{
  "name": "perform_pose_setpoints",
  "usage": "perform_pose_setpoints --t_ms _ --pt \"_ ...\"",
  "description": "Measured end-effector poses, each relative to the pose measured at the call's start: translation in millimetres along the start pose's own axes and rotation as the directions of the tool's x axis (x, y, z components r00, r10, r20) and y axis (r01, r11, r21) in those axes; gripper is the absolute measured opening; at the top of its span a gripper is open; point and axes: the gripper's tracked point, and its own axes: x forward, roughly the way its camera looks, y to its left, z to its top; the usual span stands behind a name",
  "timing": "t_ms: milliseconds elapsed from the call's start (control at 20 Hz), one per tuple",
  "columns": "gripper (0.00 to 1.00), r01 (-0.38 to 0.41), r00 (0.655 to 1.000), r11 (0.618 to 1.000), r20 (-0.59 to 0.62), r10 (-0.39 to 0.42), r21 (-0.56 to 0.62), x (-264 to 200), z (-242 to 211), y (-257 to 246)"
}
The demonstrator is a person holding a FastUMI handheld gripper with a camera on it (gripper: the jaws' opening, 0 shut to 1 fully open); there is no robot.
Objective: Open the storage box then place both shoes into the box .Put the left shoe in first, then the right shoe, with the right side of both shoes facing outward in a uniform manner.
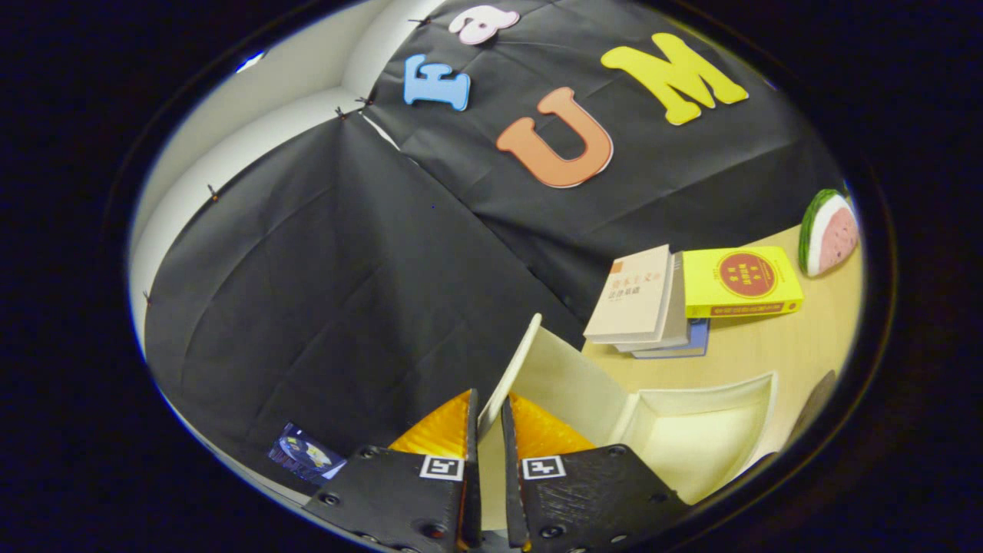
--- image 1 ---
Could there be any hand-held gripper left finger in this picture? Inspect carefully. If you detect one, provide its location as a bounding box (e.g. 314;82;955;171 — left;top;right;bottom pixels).
302;389;483;553

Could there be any yellow book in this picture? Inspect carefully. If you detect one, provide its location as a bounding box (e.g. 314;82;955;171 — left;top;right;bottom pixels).
682;246;804;320

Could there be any watermelon slice plush toy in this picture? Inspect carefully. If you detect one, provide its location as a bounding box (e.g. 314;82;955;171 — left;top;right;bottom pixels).
799;189;859;277

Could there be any brown fuzzy shoe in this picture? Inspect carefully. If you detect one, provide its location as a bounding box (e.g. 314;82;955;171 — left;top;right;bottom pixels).
783;370;838;454

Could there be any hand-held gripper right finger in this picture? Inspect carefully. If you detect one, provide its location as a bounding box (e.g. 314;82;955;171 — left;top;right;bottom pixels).
501;393;688;553

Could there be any blue book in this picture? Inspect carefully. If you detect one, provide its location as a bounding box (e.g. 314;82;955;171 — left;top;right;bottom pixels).
631;318;710;359

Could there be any beige book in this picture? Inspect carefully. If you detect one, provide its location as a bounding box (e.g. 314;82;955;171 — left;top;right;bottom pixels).
584;244;673;344

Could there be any cream fabric storage box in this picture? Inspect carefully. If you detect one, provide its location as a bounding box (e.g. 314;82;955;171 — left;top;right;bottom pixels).
476;313;778;531

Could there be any blue printed card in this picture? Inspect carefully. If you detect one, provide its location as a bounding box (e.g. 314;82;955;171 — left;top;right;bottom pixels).
267;421;346;483

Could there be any white book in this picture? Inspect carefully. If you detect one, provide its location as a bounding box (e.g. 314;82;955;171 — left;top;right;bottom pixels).
614;253;692;354

